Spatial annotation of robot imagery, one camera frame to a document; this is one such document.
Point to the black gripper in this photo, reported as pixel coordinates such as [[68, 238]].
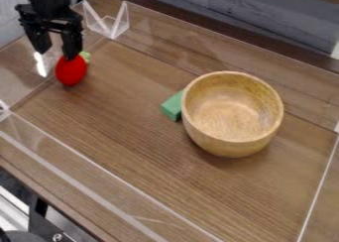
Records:
[[43, 16]]

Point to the black metal table bracket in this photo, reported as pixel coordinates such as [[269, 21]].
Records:
[[40, 226]]

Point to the red felt strawberry toy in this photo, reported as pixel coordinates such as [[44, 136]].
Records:
[[71, 70]]

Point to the green foam block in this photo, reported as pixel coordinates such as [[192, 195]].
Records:
[[171, 107]]

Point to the clear acrylic corner bracket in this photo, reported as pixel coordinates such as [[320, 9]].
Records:
[[108, 26]]

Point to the wooden bowl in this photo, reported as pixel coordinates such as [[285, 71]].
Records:
[[232, 113]]

